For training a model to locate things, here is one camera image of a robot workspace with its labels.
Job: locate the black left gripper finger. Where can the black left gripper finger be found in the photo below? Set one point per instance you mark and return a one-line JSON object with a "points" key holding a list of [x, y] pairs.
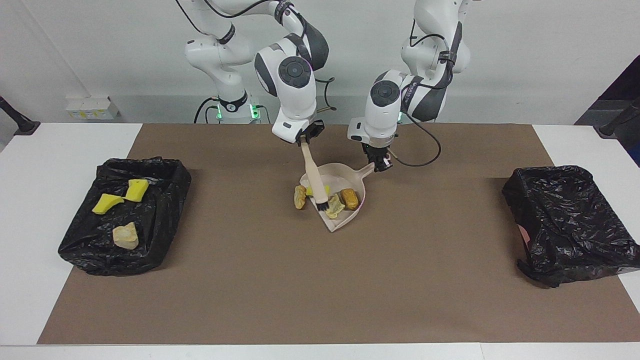
{"points": [[377, 166], [387, 162]]}

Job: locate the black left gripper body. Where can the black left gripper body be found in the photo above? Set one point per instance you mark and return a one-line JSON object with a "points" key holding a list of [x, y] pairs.
{"points": [[379, 151]]}

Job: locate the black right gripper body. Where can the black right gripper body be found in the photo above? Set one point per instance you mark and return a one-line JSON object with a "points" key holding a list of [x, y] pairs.
{"points": [[315, 130]]}

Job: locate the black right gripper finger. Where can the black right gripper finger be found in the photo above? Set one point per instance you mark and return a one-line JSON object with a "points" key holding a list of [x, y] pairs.
{"points": [[303, 141], [315, 136]]}

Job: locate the beige hand brush black bristles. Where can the beige hand brush black bristles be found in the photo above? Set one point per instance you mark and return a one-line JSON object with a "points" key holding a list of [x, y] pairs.
{"points": [[314, 175]]}

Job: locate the beige plastic dustpan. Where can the beige plastic dustpan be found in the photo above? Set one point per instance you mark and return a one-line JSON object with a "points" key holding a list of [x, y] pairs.
{"points": [[340, 177]]}

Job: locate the golden brown foam chunk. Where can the golden brown foam chunk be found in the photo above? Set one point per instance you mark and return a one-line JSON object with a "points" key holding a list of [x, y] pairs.
{"points": [[350, 200]]}

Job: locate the yellow green sponge piece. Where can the yellow green sponge piece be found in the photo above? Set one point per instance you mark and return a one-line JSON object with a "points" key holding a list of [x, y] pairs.
{"points": [[136, 190], [106, 202], [325, 190]]}

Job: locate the orange crusted cream foam chunk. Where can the orange crusted cream foam chunk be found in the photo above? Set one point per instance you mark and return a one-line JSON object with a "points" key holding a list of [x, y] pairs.
{"points": [[125, 236]]}

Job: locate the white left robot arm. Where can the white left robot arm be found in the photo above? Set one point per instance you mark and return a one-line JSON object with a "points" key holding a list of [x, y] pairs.
{"points": [[382, 110]]}

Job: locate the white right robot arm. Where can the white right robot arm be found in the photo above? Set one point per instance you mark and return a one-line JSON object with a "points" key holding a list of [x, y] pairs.
{"points": [[295, 100]]}

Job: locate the black trash bag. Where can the black trash bag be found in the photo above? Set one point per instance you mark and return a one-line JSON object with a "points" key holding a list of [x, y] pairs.
{"points": [[150, 235], [565, 215]]}

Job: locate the brown paper table mat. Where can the brown paper table mat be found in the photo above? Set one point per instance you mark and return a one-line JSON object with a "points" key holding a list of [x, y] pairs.
{"points": [[450, 310]]}

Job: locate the black stand leg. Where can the black stand leg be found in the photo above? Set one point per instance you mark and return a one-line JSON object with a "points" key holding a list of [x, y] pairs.
{"points": [[20, 122], [617, 122]]}

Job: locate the dark fabric panel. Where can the dark fabric panel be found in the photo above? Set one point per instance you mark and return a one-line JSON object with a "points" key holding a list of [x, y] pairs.
{"points": [[625, 90]]}

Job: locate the white wall socket box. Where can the white wall socket box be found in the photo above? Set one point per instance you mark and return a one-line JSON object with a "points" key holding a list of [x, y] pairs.
{"points": [[92, 107]]}

